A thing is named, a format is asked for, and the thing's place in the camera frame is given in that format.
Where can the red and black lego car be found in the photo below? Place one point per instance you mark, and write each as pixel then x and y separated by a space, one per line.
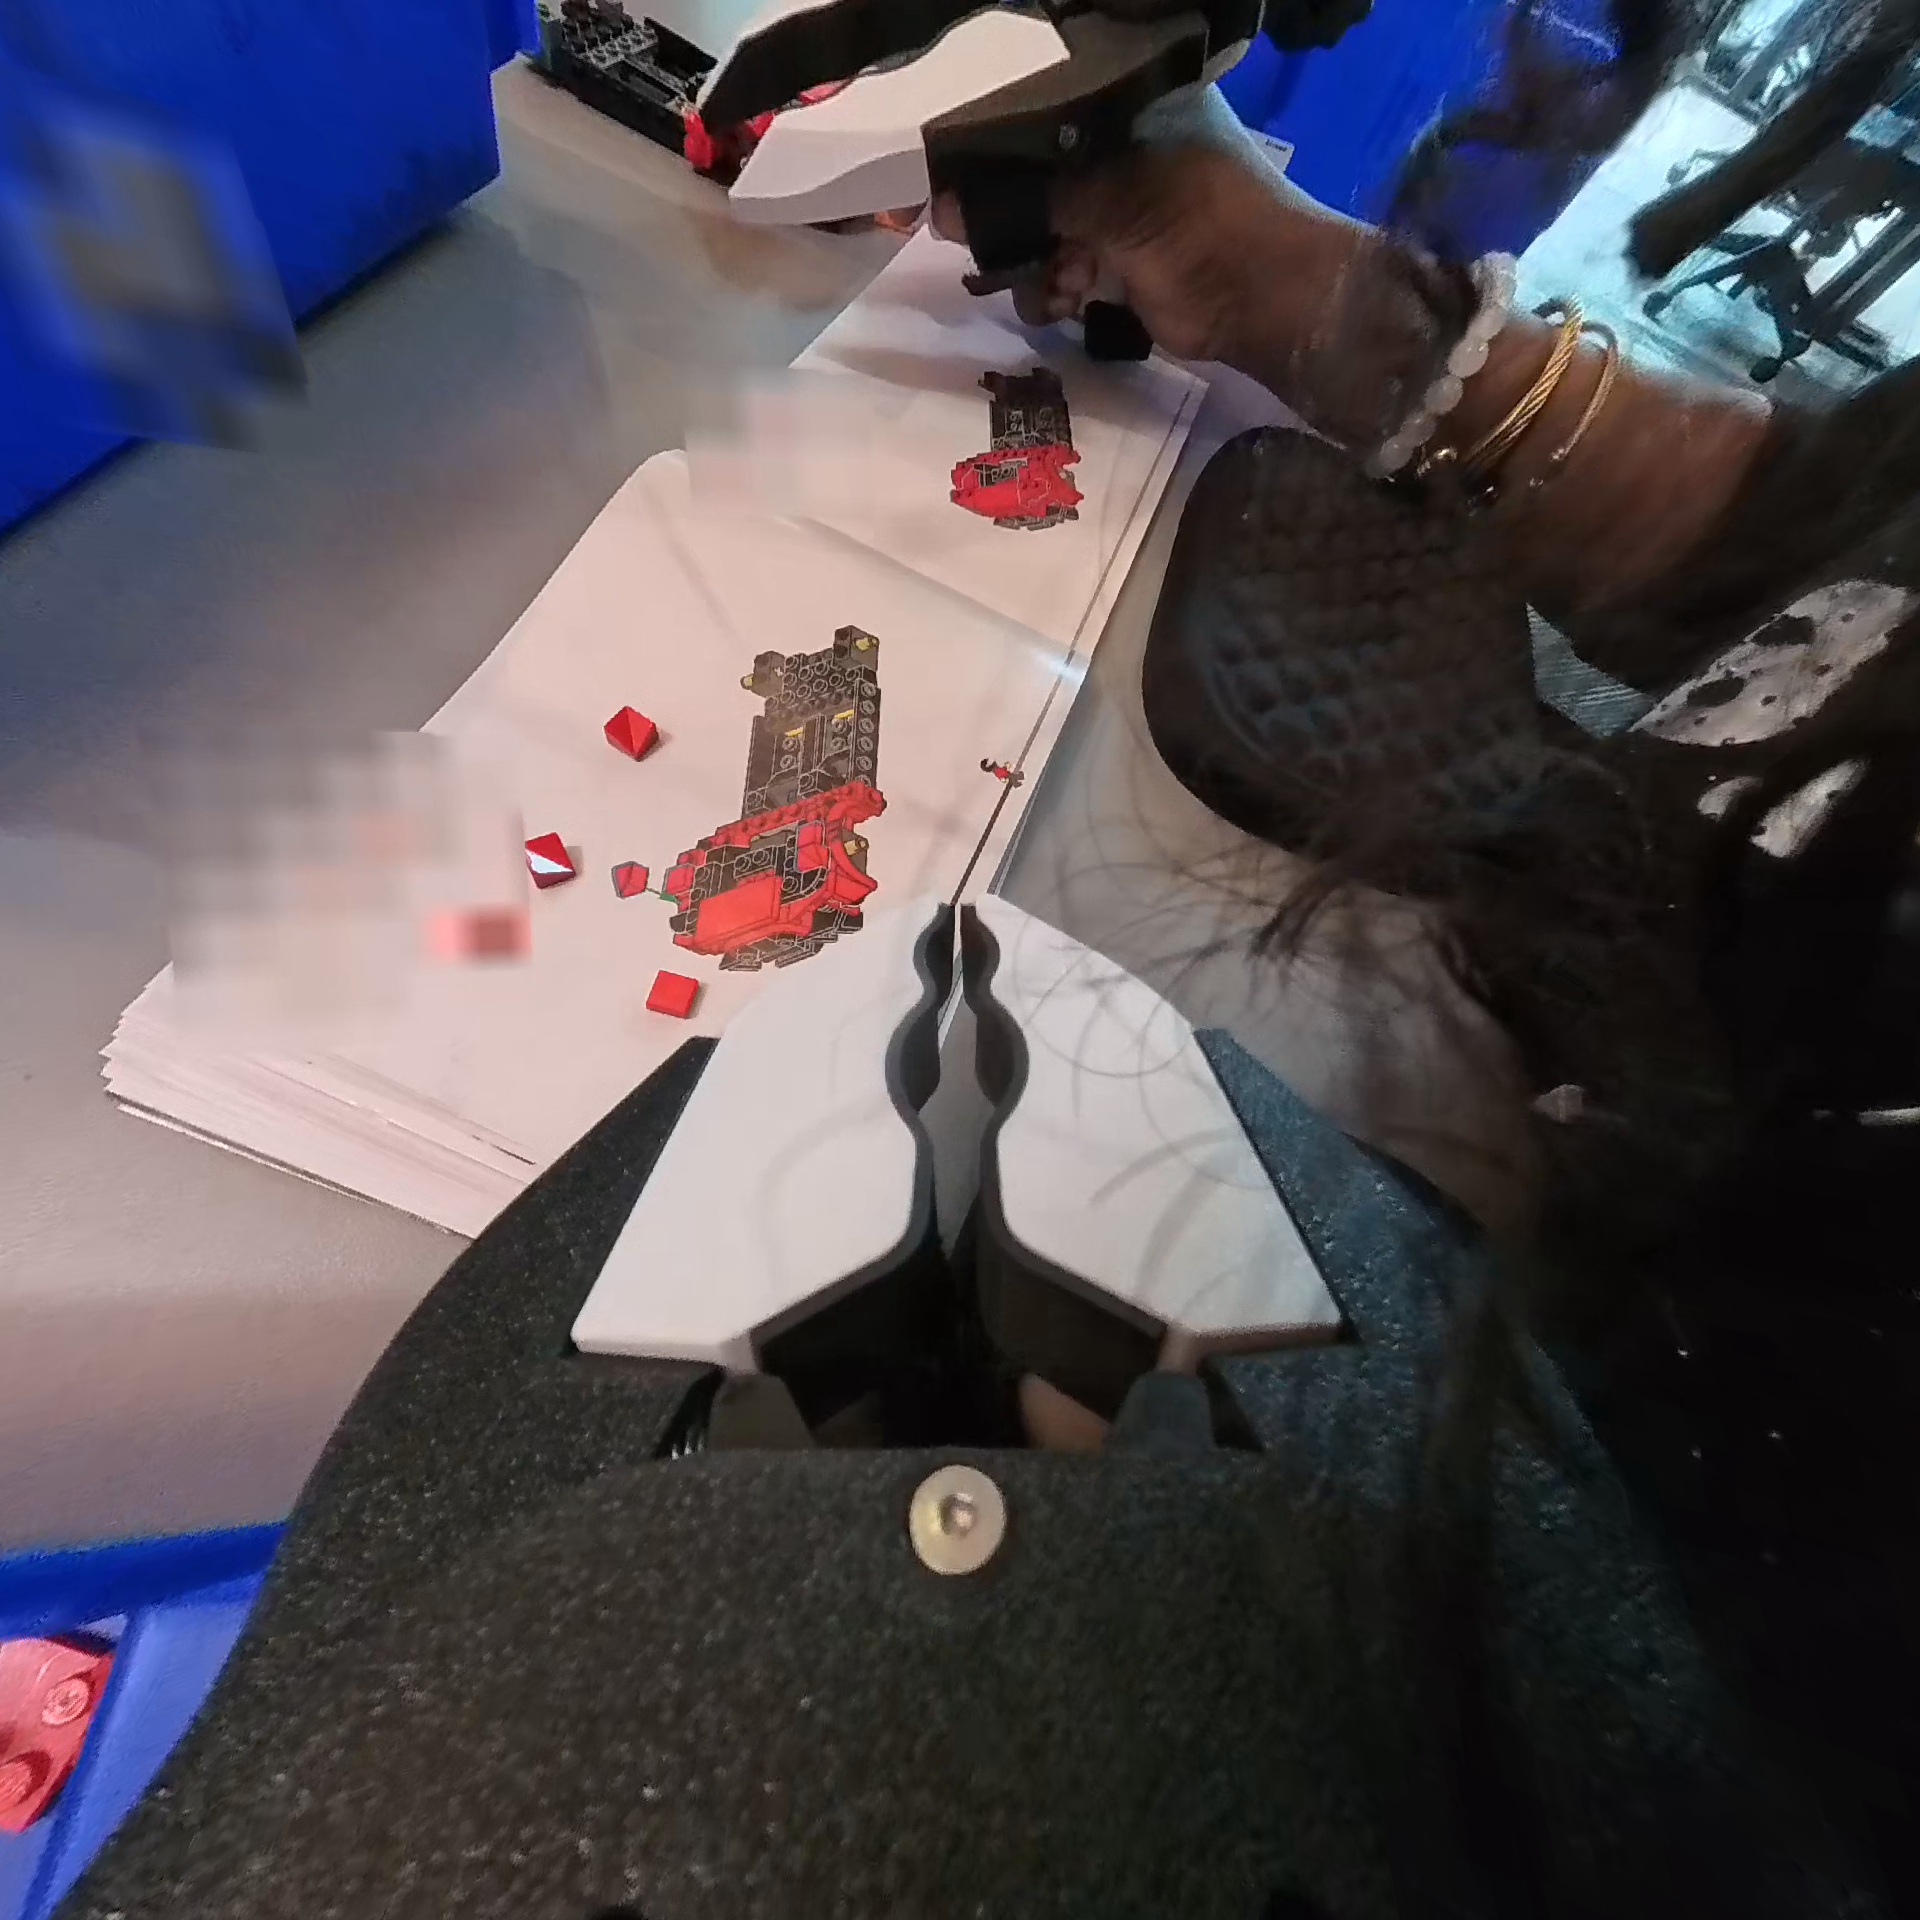
pixel 631 68

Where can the small red lego slope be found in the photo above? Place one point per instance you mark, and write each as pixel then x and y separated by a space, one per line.
pixel 631 733
pixel 673 993
pixel 548 861

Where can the person's right hand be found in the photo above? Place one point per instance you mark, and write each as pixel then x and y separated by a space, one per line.
pixel 1231 255

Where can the black patterned clothing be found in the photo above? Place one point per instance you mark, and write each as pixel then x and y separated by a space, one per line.
pixel 1770 1200

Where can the lego instruction booklet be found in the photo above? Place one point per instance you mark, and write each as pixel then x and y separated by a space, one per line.
pixel 674 571

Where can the person's right forearm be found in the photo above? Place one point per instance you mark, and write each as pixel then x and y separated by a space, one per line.
pixel 1651 495

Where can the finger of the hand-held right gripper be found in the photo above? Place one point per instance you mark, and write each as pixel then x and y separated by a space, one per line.
pixel 841 44
pixel 841 165

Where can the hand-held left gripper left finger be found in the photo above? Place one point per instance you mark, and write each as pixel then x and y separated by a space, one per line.
pixel 751 1184

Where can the gold bangles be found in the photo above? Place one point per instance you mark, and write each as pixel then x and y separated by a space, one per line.
pixel 1545 404

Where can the black dimpled cushion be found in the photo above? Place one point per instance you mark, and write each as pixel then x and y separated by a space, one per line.
pixel 1350 661

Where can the black mesh office chair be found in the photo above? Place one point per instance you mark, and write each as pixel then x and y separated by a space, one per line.
pixel 1770 270

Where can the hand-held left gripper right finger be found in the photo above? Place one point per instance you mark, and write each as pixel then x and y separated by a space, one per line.
pixel 1154 1184

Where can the blue plastic storage bin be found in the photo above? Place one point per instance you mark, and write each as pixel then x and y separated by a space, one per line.
pixel 164 1724
pixel 1320 121
pixel 375 121

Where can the pile of red lego pieces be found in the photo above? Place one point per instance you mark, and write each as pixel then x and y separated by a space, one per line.
pixel 45 1724

